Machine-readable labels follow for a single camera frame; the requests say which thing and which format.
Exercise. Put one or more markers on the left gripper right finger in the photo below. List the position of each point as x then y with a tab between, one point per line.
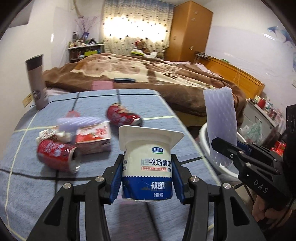
232	219

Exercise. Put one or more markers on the orange wooden wardrobe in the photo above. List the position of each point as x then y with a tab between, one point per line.
189	32

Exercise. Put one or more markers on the grey bedside cabinet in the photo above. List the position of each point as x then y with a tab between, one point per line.
252	114

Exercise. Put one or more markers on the black phone on bed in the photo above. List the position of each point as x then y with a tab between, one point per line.
124	80

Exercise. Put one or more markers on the red soda can front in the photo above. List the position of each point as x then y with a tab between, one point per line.
59	156

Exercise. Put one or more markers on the purple branch decoration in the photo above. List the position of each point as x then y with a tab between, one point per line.
90	25

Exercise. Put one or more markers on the red green gift bag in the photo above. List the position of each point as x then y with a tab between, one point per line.
279	148

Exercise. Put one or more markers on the red box on bed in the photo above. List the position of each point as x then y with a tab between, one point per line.
102	85

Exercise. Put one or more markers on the wrapper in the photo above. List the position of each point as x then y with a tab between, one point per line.
54	135

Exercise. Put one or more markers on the heart pattern curtain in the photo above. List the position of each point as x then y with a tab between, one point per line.
126	22

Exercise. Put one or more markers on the strawberry milk carton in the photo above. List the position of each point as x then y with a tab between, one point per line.
94	139

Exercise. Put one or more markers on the white trash bin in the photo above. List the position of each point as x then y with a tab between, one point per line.
229	173

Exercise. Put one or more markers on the wall power socket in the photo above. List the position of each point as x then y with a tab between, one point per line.
27	100

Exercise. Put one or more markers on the brown blanket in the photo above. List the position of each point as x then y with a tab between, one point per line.
180	85

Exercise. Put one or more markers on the right hand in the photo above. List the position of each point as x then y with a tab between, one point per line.
260	211

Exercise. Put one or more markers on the red mug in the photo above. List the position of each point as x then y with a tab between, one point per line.
261	103

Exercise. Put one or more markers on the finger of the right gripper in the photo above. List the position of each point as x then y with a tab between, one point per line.
239	158
259	153

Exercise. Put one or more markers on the wooden bed headboard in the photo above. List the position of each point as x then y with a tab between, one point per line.
251	86

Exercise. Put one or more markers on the blue checked tablecloth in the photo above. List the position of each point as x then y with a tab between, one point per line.
27	185

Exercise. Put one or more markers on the hanging plastic bag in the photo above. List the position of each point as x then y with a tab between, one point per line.
252	133

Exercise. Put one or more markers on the white foam fruit net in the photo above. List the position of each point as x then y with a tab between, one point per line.
221	120

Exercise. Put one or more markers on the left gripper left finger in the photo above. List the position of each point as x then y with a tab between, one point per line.
60	219

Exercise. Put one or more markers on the white wall shelf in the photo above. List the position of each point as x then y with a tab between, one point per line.
80	52

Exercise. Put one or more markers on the grey thermos bottle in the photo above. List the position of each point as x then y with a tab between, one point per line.
36	80

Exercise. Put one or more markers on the clear cup red lid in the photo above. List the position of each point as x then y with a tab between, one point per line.
72	114

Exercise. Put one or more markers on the crushed red soda can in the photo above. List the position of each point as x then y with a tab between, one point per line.
119	115

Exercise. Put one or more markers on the brown teddy bear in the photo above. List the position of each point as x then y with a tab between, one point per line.
142	46

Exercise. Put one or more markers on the white blue yogurt cup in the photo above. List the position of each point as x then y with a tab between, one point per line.
147	165

